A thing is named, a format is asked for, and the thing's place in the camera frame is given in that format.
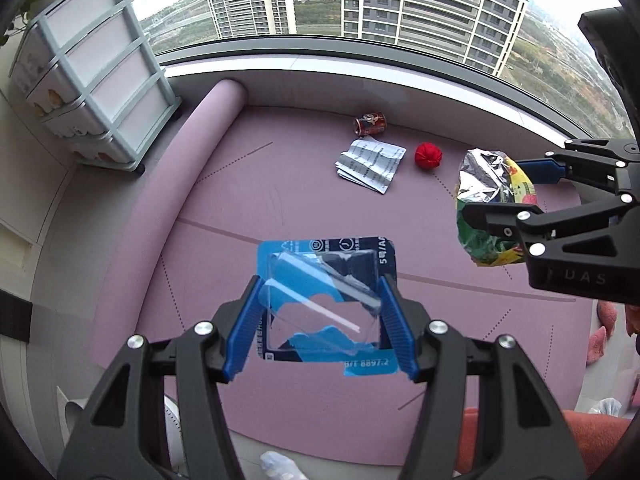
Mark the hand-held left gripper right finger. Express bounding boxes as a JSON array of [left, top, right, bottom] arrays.
[[377, 274, 586, 480]]

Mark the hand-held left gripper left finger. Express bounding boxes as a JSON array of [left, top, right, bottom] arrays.
[[56, 275, 268, 480]]

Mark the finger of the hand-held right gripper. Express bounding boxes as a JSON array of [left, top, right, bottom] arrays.
[[459, 192, 640, 263], [515, 137, 640, 198]]

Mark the green foil snack bag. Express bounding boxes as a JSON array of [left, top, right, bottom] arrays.
[[453, 147, 540, 267]]

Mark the blue battery blister pack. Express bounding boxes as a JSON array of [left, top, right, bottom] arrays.
[[256, 236, 402, 378]]

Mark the pink slipper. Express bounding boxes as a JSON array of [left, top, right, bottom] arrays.
[[586, 327, 609, 366], [597, 304, 626, 329]]

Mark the red crumpled ball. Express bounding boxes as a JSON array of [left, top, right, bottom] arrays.
[[414, 142, 444, 169]]

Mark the clear plastic bag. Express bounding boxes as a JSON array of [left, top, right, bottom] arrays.
[[589, 397, 623, 417]]

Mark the person's left white sock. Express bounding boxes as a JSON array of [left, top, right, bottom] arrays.
[[260, 451, 307, 480]]

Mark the folded printed paper leaflet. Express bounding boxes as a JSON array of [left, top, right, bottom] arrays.
[[335, 138, 407, 194]]

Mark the purple yoga mat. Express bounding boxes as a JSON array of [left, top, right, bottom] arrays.
[[89, 79, 598, 467]]

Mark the brown soda can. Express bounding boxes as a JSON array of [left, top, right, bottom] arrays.
[[355, 112, 388, 137]]

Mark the wide high-rise building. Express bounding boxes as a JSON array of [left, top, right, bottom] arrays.
[[341, 0, 528, 76]]

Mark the grey plastic drawer cabinet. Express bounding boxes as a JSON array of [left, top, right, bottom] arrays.
[[9, 0, 182, 175]]

